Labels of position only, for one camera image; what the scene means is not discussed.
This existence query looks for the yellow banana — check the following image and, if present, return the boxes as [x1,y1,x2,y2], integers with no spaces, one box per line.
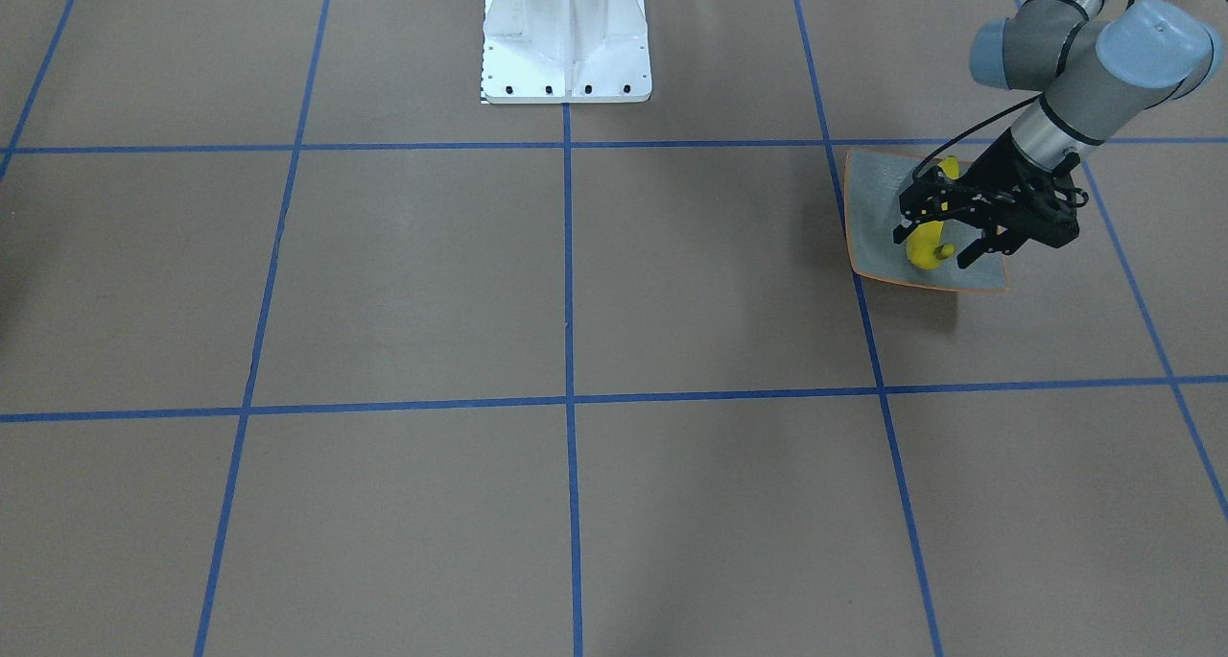
[906,156,962,271]

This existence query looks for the grey square plate orange rim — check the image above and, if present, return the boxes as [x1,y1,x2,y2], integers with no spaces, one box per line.
[842,149,1009,294]

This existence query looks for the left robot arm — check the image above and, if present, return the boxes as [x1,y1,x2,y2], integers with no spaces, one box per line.
[893,0,1226,270]

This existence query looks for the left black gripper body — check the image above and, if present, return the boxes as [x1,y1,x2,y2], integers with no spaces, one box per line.
[959,129,1086,249]

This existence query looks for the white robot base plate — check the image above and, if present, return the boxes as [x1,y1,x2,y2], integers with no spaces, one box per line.
[480,0,653,104]

